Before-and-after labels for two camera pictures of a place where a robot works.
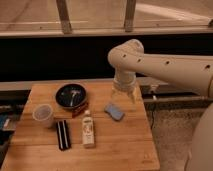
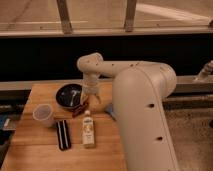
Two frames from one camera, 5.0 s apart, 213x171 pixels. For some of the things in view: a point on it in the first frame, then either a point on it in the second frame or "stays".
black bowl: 70,95 stays
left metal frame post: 63,12 stays
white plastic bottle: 88,131 stays
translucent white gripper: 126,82 → 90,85
